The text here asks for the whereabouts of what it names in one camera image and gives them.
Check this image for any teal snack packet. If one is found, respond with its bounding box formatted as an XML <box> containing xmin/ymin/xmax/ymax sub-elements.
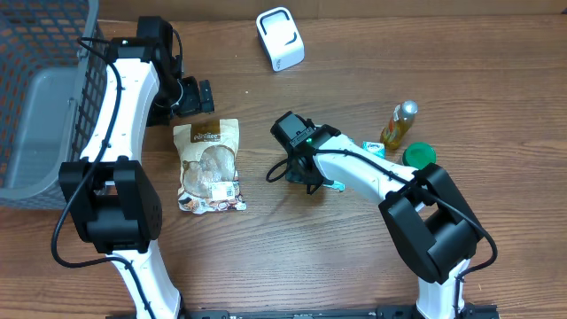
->
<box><xmin>324</xmin><ymin>181</ymin><xmax>346</xmax><ymax>192</ymax></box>

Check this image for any beige Pantree snack pouch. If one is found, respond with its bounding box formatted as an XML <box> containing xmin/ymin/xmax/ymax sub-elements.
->
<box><xmin>173</xmin><ymin>119</ymin><xmax>247</xmax><ymax>214</ymax></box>

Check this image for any small teal tissue pack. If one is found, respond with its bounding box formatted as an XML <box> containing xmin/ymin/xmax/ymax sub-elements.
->
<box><xmin>361</xmin><ymin>141</ymin><xmax>386</xmax><ymax>159</ymax></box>

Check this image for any yellow liquid bottle silver cap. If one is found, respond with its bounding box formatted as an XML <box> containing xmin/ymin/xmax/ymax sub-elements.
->
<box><xmin>380</xmin><ymin>100</ymin><xmax>418</xmax><ymax>150</ymax></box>

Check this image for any green lid jar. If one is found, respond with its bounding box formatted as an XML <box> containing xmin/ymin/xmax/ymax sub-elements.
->
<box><xmin>401</xmin><ymin>142</ymin><xmax>437</xmax><ymax>169</ymax></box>

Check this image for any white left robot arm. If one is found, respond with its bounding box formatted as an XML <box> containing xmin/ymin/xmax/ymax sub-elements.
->
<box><xmin>50</xmin><ymin>16</ymin><xmax>214</xmax><ymax>318</ymax></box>

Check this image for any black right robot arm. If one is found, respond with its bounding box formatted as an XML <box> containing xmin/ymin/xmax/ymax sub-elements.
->
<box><xmin>270</xmin><ymin>112</ymin><xmax>485</xmax><ymax>318</ymax></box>

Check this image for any white barcode scanner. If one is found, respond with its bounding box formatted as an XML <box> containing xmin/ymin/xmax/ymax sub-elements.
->
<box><xmin>255</xmin><ymin>6</ymin><xmax>305</xmax><ymax>72</ymax></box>

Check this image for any dark grey plastic basket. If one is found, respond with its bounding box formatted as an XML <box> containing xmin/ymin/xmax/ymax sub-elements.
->
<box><xmin>1</xmin><ymin>0</ymin><xmax>106</xmax><ymax>209</ymax></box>

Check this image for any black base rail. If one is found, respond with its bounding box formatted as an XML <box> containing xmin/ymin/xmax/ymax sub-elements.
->
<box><xmin>106</xmin><ymin>303</ymin><xmax>500</xmax><ymax>319</ymax></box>

